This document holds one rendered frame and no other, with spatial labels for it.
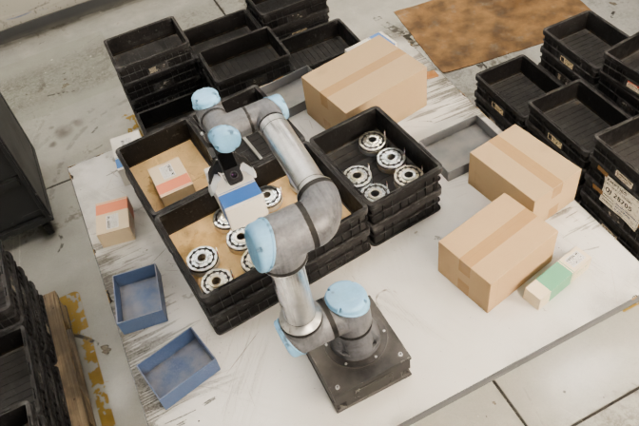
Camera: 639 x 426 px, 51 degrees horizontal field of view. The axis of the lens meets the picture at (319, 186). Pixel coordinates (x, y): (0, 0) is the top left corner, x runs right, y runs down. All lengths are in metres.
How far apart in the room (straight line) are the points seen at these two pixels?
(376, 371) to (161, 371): 0.68
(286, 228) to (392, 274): 0.86
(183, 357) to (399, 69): 1.35
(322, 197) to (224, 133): 0.35
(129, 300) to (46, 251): 1.35
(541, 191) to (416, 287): 0.52
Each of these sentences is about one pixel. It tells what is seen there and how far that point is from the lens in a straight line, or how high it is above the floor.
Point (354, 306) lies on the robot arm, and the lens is 1.82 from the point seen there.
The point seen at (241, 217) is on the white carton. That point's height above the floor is 1.09.
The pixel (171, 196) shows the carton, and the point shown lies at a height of 0.89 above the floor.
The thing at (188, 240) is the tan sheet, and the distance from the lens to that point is 2.33.
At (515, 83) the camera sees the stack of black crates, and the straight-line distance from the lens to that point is 3.65.
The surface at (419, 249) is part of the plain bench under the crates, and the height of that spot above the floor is 0.70.
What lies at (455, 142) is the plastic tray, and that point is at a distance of 2.68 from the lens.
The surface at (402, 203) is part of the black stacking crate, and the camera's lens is 2.27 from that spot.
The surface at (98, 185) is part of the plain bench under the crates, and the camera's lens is 2.83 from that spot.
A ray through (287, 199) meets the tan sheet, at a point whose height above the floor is 0.83.
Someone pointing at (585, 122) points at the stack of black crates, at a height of 0.38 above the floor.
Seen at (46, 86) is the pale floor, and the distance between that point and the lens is 4.77.
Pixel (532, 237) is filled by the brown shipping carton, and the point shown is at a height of 0.86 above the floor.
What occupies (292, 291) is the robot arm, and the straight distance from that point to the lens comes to 1.64.
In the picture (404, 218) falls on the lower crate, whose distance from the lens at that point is 2.34.
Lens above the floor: 2.57
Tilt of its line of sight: 47 degrees down
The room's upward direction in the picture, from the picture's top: 10 degrees counter-clockwise
